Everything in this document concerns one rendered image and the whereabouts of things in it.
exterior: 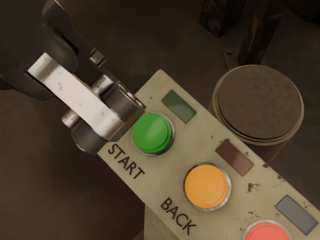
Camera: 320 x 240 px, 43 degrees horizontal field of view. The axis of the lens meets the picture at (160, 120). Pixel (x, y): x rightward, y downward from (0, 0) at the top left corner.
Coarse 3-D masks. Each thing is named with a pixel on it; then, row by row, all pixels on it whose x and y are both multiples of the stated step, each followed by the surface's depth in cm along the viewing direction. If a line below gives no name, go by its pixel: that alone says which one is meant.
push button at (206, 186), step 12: (204, 168) 38; (216, 168) 38; (192, 180) 38; (204, 180) 38; (216, 180) 38; (192, 192) 38; (204, 192) 38; (216, 192) 38; (204, 204) 38; (216, 204) 38
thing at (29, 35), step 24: (0, 0) 10; (24, 0) 11; (0, 24) 11; (24, 24) 11; (48, 24) 15; (0, 48) 11; (24, 48) 12; (48, 48) 13; (0, 72) 12; (24, 72) 13; (72, 72) 14; (48, 96) 14
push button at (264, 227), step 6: (252, 228) 37; (258, 228) 36; (264, 228) 36; (270, 228) 36; (276, 228) 36; (252, 234) 36; (258, 234) 36; (264, 234) 36; (270, 234) 36; (276, 234) 36; (282, 234) 36
